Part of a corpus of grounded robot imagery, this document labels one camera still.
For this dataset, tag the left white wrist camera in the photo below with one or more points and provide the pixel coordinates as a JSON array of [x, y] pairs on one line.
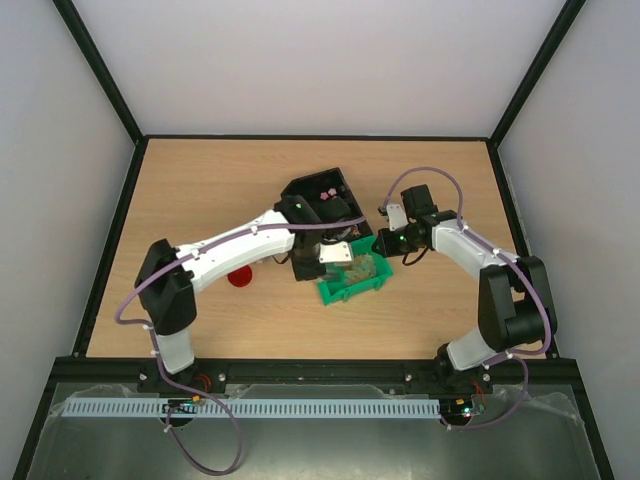
[[338, 253]]

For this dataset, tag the red jar lid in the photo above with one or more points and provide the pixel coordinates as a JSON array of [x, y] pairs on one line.
[[241, 277]]

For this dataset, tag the metal scoop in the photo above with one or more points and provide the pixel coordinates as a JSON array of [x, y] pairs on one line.
[[335, 273]]

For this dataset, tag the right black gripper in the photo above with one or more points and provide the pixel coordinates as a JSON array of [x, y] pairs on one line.
[[382, 245]]

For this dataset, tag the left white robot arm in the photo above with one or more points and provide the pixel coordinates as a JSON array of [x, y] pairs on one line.
[[171, 277]]

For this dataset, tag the green bin with gummies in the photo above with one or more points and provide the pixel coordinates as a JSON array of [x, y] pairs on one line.
[[369, 271]]

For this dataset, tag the light blue cable duct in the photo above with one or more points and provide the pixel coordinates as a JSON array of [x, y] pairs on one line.
[[253, 408]]

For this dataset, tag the black front mounting rail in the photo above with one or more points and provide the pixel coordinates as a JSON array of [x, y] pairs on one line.
[[401, 376]]

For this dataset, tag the black bin with lollipops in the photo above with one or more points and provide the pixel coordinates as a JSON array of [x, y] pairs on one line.
[[345, 233]]

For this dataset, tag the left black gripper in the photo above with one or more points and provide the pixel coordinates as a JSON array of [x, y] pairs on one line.
[[303, 274]]

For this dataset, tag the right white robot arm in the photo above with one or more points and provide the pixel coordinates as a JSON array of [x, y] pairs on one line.
[[515, 310]]

